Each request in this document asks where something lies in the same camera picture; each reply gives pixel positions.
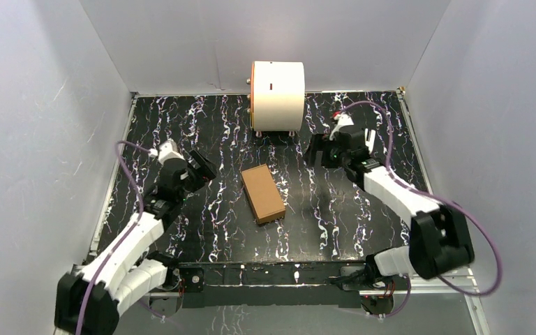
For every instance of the brown cardboard box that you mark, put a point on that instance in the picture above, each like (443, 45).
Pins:
(265, 199)

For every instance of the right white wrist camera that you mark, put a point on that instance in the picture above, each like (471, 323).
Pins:
(340, 119)

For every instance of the small white plastic clip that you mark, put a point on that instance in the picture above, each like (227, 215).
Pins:
(370, 136)

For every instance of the aluminium frame rail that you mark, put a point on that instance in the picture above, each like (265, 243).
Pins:
(82, 308)

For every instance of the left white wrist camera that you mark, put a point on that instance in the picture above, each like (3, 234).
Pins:
(167, 150)

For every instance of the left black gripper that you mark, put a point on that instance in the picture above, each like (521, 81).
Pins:
(198, 169)

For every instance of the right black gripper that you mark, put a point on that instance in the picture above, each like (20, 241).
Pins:
(319, 142)

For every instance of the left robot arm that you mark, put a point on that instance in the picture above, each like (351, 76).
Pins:
(115, 268)

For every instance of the white cylindrical drum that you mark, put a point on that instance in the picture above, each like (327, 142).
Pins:
(277, 96)

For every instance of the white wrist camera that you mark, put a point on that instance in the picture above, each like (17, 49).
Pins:
(167, 150)
(340, 119)

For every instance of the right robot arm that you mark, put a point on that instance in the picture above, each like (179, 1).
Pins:
(438, 238)

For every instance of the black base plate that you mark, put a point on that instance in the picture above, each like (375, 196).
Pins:
(335, 283)

